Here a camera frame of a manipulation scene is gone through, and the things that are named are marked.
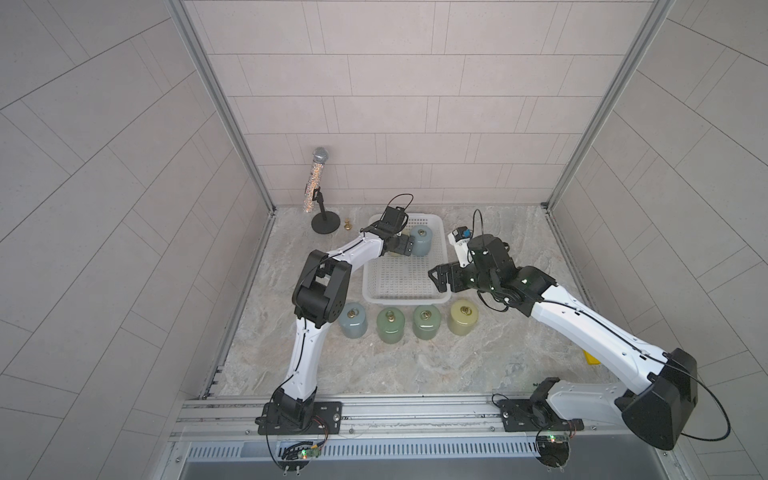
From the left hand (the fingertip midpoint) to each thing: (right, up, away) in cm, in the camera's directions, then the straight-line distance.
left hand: (400, 236), depth 104 cm
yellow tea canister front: (+17, -22, -24) cm, 36 cm away
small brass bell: (-19, +4, +4) cm, 20 cm away
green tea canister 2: (+7, -22, -25) cm, 34 cm away
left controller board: (-23, -48, -39) cm, 66 cm away
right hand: (+10, -8, -28) cm, 31 cm away
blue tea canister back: (+7, -1, -8) cm, 10 cm away
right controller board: (+37, -51, -33) cm, 71 cm away
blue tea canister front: (-13, -22, -24) cm, 35 cm away
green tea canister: (-3, -23, -25) cm, 34 cm away
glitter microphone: (-25, +25, -14) cm, 38 cm away
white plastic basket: (0, -14, -9) cm, 16 cm away
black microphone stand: (-28, +5, +7) cm, 29 cm away
